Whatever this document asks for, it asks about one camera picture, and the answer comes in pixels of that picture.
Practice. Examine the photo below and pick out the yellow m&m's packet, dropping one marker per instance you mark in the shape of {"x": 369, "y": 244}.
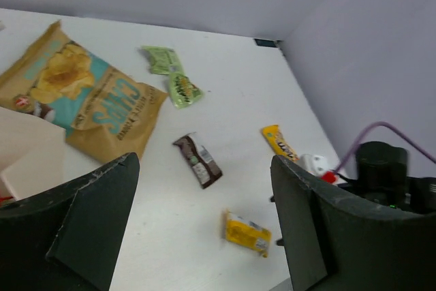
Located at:
{"x": 277, "y": 142}

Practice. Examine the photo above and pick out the green sour candy packet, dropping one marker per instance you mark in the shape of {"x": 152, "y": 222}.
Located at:
{"x": 183, "y": 92}

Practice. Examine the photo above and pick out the beige paper bag orange handles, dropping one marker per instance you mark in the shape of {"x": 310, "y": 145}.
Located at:
{"x": 32, "y": 155}

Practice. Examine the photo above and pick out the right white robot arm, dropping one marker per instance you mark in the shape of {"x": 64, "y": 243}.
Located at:
{"x": 382, "y": 178}

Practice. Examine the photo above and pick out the yellow snack bar packet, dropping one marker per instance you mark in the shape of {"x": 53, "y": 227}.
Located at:
{"x": 246, "y": 233}

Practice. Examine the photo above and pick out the light green snack packet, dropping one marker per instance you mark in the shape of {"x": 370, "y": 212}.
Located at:
{"x": 162, "y": 60}

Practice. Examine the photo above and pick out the brown chocolate bar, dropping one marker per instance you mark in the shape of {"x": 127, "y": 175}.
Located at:
{"x": 199, "y": 159}

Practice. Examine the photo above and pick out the blue table corner label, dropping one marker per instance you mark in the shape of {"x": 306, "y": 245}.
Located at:
{"x": 267, "y": 43}

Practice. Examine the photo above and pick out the kettle chips bag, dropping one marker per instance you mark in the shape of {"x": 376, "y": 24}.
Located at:
{"x": 104, "y": 112}

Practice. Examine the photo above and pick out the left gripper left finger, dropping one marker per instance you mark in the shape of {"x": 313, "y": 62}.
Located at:
{"x": 69, "y": 237}

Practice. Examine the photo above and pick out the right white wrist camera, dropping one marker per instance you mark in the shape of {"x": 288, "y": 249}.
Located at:
{"x": 318, "y": 166}

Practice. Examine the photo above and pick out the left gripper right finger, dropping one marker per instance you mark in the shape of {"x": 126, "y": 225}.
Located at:
{"x": 335, "y": 240}

